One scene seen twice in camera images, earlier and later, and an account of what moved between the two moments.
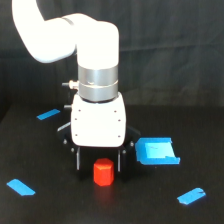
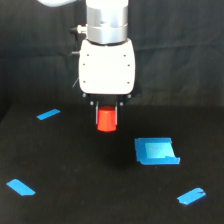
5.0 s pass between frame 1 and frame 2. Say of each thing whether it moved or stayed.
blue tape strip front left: stayed
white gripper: moved
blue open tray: stayed
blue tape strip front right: stayed
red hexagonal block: moved
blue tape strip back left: stayed
